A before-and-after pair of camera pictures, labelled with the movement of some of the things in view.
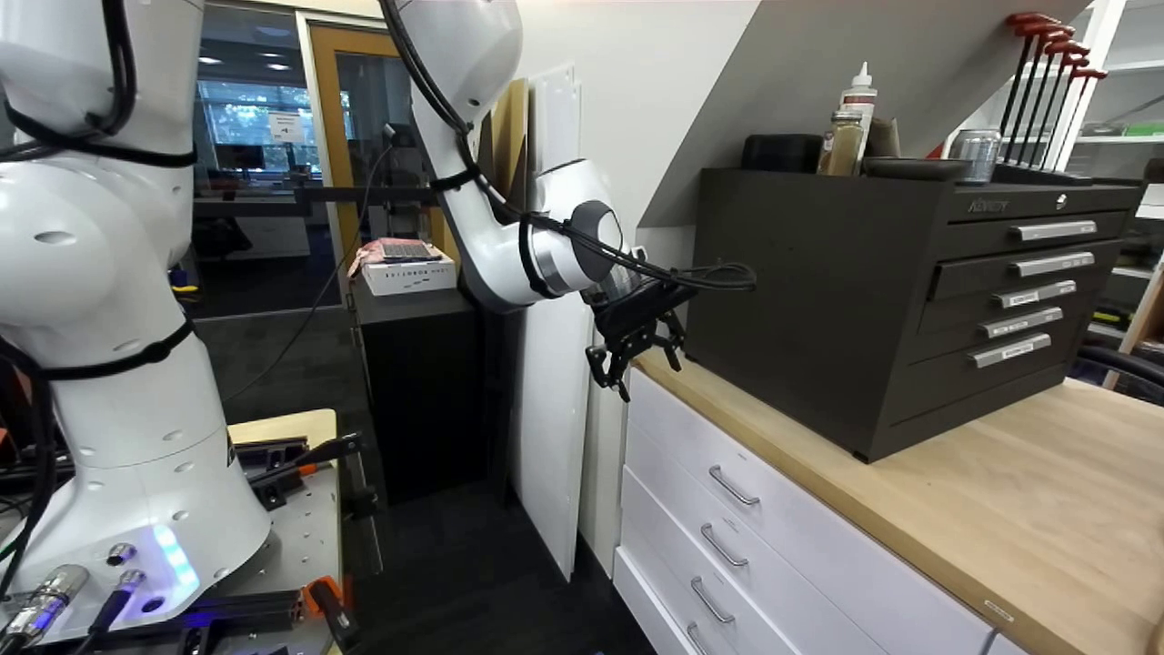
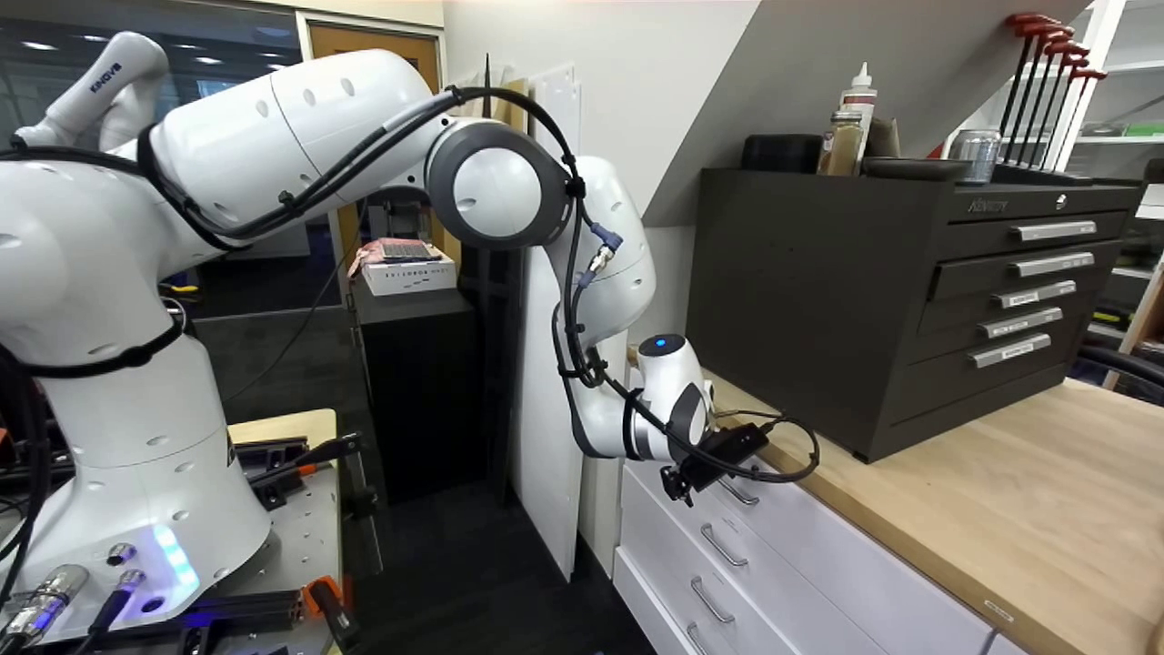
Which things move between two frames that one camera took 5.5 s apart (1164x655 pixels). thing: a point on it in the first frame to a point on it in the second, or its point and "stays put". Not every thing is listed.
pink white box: [402, 268] stays put
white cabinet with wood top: [1034, 530] stays put
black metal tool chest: [896, 302] stays put
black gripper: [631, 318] to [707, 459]
